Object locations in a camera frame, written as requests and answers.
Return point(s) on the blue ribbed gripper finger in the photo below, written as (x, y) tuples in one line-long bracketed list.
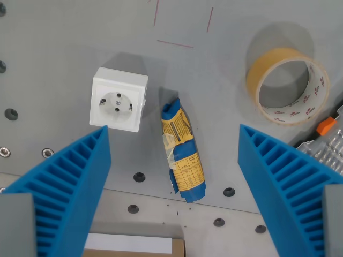
[(80, 171), (270, 166)]

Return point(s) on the blue and yellow bag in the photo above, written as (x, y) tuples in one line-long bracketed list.
[(185, 163)]

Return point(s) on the silver table screw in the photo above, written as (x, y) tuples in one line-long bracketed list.
[(47, 152), (4, 152)]

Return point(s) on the clear plastic bit case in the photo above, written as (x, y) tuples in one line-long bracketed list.
[(321, 150)]

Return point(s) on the cardboard box with white label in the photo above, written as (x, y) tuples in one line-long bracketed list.
[(134, 245)]

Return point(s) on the yellowish adhesive tape roll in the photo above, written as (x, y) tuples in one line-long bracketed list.
[(319, 88)]

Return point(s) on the white wall power socket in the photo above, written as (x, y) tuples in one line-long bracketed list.
[(118, 101)]

